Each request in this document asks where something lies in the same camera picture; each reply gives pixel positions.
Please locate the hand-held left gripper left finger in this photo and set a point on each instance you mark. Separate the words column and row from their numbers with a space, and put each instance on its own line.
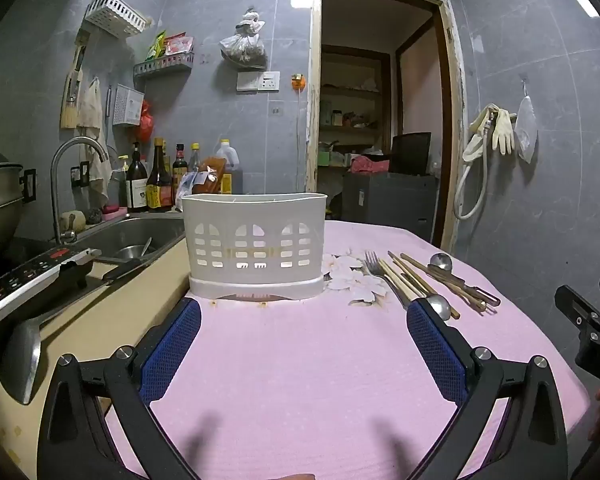
column 172, row 350

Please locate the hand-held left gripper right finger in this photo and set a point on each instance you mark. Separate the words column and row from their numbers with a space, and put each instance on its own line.
column 435, row 355

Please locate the metal spoon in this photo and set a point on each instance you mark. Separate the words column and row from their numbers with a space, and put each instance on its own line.
column 440, row 261
column 439, row 306

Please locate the brown wooden chopstick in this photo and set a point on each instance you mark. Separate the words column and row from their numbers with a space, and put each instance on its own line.
column 445, row 282

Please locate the light wooden chopstick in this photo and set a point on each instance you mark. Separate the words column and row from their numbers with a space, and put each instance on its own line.
column 406, row 280
column 395, row 279

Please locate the metal fork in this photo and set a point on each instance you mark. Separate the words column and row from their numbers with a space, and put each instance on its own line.
column 375, row 267

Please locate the white plastic utensil basket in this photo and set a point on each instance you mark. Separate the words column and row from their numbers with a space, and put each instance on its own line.
column 252, row 210

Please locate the metal bowl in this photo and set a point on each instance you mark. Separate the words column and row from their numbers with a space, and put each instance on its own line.
column 127, row 252

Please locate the steel sink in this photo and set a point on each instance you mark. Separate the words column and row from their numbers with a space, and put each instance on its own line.
column 130, row 232

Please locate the pink floral tablecloth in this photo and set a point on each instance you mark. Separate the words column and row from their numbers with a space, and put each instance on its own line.
column 305, row 360

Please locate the metal spatula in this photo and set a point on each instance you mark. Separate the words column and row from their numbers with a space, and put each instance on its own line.
column 22, row 360

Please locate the grey cabinet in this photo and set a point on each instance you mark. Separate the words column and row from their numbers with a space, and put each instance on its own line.
column 390, row 205

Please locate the clear plastic packet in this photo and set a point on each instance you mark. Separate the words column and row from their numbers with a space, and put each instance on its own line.
column 190, row 187

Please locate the induction cooker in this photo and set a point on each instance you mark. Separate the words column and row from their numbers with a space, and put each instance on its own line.
column 25, row 275

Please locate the soy sauce bottle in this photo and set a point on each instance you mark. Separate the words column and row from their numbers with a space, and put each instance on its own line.
column 159, row 185

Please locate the dark glass bottle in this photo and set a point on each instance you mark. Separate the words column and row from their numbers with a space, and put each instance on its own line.
column 136, row 185

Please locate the detergent bottle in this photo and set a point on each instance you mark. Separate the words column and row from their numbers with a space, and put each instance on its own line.
column 120, row 185

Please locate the red cap sauce bottle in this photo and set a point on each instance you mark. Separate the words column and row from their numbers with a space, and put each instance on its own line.
column 179, row 167

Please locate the clear hanging plastic bag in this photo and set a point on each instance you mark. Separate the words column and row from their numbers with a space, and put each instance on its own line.
column 526, row 127

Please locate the cream rubber glove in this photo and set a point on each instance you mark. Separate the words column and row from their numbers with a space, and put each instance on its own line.
column 504, row 130
column 477, row 130

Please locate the yellow cap sauce bottle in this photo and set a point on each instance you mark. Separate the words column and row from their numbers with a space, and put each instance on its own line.
column 195, row 157

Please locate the plastic oil jug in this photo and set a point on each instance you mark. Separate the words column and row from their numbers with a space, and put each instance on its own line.
column 231, row 160

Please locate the red cloth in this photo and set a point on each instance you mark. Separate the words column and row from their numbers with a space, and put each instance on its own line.
column 370, row 165

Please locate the steel faucet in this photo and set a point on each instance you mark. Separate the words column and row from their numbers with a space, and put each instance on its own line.
column 55, row 185

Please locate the red plastic bag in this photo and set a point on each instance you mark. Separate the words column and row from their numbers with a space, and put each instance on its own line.
column 146, row 122

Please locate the small white hanging basket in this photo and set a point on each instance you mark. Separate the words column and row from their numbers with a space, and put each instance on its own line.
column 127, row 105

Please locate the hanging dish cloth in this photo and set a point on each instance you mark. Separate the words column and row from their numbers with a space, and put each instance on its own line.
column 92, row 110

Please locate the wooden storage shelves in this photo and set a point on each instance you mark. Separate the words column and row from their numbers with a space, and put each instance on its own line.
column 350, row 110

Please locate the hanging brush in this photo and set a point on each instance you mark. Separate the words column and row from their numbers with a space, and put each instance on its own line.
column 70, row 105

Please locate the snack packets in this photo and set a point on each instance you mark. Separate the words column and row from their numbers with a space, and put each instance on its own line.
column 170, row 44

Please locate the hanging knotted plastic bag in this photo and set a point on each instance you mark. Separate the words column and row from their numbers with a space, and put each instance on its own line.
column 242, row 42

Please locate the wooden door frame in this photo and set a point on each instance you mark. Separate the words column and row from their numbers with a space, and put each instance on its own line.
column 312, row 110

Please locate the wall switch panel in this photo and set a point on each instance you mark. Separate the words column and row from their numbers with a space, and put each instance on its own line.
column 257, row 81

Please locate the grey wall shelf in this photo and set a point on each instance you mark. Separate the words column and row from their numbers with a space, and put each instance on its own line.
column 162, row 64

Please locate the orange wall hook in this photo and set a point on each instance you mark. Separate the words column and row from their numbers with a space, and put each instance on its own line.
column 298, row 81

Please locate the white wall basket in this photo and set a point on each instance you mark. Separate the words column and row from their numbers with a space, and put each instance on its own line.
column 112, row 12

